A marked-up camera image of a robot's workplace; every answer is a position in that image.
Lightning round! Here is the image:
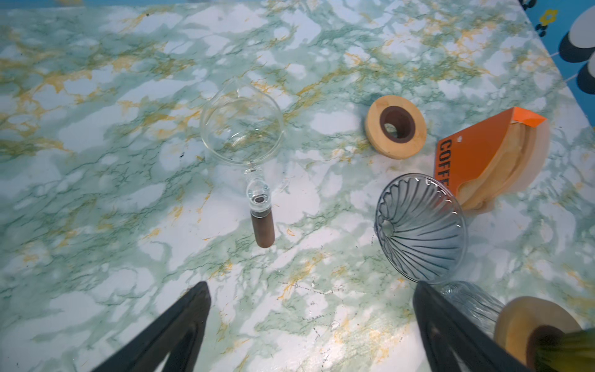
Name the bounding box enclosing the grey ribbed glass carafe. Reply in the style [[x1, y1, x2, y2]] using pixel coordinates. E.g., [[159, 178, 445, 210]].
[[435, 281, 505, 338]]

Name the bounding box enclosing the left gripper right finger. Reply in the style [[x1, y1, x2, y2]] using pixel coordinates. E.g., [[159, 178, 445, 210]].
[[413, 281, 528, 371]]

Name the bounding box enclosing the wooden ring dripper holder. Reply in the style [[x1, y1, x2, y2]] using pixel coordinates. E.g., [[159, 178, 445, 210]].
[[494, 296, 582, 371]]

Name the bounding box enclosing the glass scoop wooden handle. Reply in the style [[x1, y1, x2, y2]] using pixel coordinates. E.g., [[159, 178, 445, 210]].
[[199, 77, 285, 248]]

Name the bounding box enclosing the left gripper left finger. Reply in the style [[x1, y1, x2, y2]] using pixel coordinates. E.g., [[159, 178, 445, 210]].
[[96, 281, 211, 371]]

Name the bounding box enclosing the grey glass dripper cone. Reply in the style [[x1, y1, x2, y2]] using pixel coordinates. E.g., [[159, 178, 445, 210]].
[[374, 173, 468, 285]]

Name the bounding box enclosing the green glass dripper cone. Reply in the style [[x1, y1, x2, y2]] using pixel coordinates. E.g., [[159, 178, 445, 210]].
[[535, 328, 594, 372]]

